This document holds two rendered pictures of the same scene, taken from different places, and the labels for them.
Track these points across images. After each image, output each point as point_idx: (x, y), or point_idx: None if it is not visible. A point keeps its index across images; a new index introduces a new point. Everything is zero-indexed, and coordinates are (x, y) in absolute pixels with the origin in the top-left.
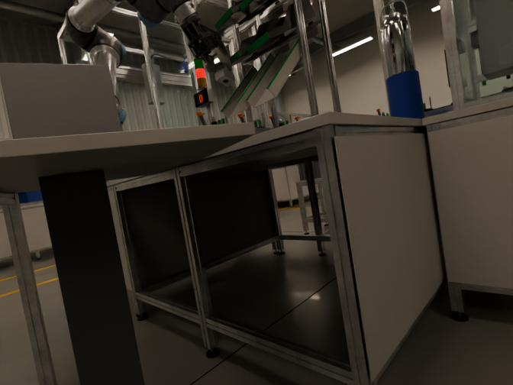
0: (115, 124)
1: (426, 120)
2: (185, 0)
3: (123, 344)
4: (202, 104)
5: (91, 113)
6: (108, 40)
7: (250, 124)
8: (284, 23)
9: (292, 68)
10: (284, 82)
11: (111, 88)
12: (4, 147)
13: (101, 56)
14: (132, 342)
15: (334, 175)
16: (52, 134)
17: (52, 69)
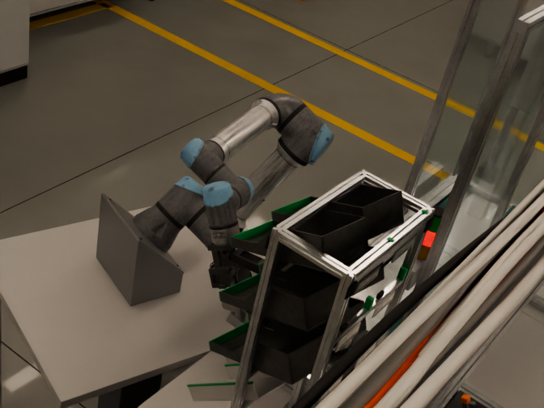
0: (131, 282)
1: None
2: (212, 228)
3: (115, 398)
4: None
5: (124, 263)
6: (293, 139)
7: (59, 401)
8: (235, 351)
9: (224, 399)
10: (207, 400)
11: (135, 258)
12: (1, 296)
13: (270, 159)
14: (117, 404)
15: None
16: (108, 255)
17: (116, 218)
